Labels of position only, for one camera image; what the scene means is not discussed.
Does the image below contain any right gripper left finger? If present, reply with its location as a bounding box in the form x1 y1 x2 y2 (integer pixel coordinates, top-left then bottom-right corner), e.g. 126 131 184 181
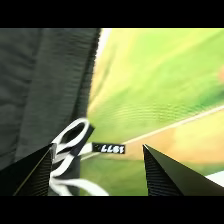
0 143 55 197

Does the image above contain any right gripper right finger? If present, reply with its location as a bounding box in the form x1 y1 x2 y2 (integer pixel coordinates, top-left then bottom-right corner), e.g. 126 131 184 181
142 143 224 197

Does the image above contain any dark green long-sleeved top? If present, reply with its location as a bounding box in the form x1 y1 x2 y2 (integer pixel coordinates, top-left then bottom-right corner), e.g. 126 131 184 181
0 27 127 197

